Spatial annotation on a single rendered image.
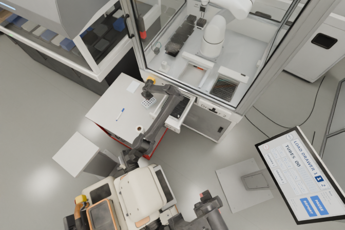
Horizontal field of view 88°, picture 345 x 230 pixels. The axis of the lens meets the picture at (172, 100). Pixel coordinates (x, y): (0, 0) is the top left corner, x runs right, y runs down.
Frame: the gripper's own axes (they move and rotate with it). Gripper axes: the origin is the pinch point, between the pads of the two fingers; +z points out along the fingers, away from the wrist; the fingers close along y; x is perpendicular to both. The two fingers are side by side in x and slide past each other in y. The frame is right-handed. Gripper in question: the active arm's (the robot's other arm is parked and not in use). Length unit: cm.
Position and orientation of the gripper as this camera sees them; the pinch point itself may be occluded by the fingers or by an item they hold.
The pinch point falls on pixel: (148, 99)
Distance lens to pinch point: 171.4
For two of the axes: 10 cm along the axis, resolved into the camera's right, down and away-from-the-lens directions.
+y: -7.4, -6.0, 3.1
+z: 0.0, 4.6, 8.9
